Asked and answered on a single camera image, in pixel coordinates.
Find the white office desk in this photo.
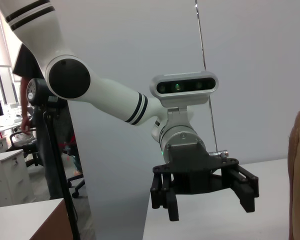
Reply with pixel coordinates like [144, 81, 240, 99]
[0, 117, 38, 137]

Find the white drawer cabinet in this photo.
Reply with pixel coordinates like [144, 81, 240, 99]
[0, 149, 38, 210]

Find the person in dark shirt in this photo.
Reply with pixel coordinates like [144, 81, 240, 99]
[12, 42, 82, 201]

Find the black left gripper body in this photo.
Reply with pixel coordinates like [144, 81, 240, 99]
[152, 142, 240, 196]

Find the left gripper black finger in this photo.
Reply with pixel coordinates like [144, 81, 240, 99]
[221, 164, 260, 213]
[150, 172, 180, 222]

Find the black stand pole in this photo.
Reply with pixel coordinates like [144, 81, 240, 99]
[38, 104, 81, 240]

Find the white side table wooden edge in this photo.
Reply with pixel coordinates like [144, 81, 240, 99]
[0, 197, 75, 240]

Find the silver left camera mount bracket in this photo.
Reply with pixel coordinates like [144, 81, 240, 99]
[166, 106, 191, 131]

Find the black device on stand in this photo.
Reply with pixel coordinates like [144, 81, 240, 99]
[26, 77, 68, 111]

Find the left gripper silver cable plug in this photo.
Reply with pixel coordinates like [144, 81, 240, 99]
[208, 149, 230, 159]

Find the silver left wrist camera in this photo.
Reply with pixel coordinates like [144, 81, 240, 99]
[149, 71, 220, 109]

